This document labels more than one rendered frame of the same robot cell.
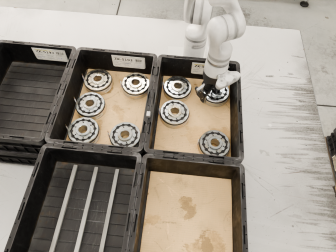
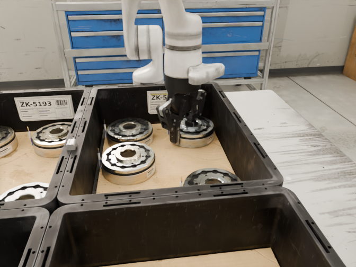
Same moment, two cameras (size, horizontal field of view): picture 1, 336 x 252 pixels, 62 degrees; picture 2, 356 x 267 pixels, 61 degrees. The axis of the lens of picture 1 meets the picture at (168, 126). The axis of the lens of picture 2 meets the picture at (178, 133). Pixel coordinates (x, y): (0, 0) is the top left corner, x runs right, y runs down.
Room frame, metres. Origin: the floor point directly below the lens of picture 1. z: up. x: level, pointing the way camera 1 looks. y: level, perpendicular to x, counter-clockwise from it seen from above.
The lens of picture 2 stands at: (0.05, -0.03, 1.18)
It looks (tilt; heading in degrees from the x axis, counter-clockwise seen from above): 30 degrees down; 350
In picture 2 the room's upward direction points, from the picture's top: straight up
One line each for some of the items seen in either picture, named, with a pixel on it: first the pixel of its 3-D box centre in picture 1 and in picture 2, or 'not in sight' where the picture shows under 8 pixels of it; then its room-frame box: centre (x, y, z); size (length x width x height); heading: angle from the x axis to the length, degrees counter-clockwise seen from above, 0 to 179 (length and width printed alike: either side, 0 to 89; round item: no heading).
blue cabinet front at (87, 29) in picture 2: not in sight; (119, 49); (2.44, 0.00, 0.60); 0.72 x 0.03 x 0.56; 88
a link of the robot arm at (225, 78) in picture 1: (220, 67); (190, 58); (0.61, -0.15, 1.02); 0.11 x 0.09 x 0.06; 37
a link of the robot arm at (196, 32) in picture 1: (198, 20); (147, 56); (0.92, -0.10, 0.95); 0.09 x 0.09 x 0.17; 84
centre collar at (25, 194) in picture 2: (125, 134); (24, 202); (0.44, 0.14, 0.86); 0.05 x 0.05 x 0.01
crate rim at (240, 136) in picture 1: (196, 104); (162, 127); (0.54, -0.09, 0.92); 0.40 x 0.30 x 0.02; 177
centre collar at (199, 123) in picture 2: (215, 90); (191, 123); (0.64, -0.17, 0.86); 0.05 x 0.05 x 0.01
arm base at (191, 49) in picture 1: (194, 50); not in sight; (0.92, -0.10, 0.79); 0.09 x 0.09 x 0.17; 77
